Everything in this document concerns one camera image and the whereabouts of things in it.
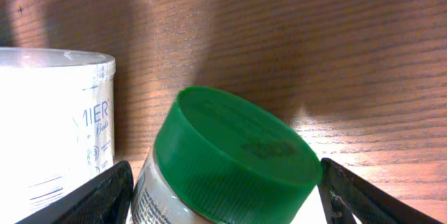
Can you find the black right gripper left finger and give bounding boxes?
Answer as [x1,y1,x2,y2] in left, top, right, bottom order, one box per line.
[18,160,133,224]

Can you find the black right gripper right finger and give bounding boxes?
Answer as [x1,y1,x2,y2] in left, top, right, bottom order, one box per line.
[318,158,441,224]

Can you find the white blue label jar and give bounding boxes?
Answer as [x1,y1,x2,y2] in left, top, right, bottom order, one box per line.
[1,47,116,223]

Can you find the green lid jar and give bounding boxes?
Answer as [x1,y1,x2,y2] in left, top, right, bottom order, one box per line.
[131,87,323,223]

